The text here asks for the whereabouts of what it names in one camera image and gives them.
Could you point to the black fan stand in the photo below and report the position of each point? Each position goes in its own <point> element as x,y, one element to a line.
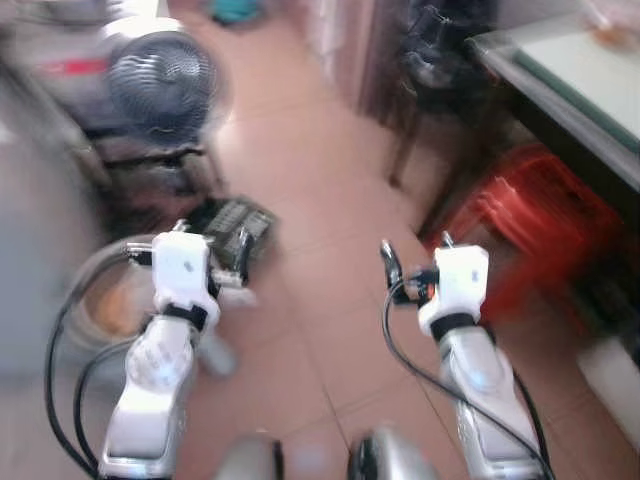
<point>150,160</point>

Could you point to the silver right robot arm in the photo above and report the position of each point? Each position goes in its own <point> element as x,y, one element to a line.
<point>480,380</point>

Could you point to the green table mat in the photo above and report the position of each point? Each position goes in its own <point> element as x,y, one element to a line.
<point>590,75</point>

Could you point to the silver left robot leg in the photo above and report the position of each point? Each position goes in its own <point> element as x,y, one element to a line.
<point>250,460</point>

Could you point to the red label strip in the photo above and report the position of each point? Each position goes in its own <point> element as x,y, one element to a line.
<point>72,67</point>

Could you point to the pale grey plastic piece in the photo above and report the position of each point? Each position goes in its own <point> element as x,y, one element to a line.
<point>215,350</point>

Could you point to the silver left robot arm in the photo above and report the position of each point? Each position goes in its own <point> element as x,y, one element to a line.
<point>150,400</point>

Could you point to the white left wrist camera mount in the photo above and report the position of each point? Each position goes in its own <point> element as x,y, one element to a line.
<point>182,268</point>

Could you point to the white plastic storage bin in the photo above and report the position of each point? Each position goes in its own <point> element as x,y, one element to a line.
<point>612,380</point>

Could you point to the black gridded crate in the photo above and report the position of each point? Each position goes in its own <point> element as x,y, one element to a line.
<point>258,225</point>

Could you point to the teal object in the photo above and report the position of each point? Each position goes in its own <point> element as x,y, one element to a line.
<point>237,10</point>

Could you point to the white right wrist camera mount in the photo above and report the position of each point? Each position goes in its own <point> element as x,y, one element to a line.
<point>460,280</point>

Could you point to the dark round electric fan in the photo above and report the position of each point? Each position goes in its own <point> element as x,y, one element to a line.
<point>160,85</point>

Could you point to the round grey basin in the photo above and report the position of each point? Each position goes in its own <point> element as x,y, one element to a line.
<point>105,300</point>

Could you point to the dark wooden chair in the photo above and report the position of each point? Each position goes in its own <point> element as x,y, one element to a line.
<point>440,60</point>

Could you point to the red plastic stool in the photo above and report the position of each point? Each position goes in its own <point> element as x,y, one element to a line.
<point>540,220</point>

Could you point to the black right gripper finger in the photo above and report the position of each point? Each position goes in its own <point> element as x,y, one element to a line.
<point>390,262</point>

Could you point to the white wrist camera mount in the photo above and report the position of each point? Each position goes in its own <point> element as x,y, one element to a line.
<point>182,268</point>
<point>460,280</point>

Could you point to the silver right robot leg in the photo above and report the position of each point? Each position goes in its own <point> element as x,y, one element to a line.
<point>390,458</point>

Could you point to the dark wooden glass-topped table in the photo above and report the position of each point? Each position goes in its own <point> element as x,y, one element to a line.
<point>580,125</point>

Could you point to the silver robot leg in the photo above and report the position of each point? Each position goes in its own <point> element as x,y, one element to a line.
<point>390,458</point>
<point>250,460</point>

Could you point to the orange item in clear bag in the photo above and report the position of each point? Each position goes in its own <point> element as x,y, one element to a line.
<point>612,35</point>

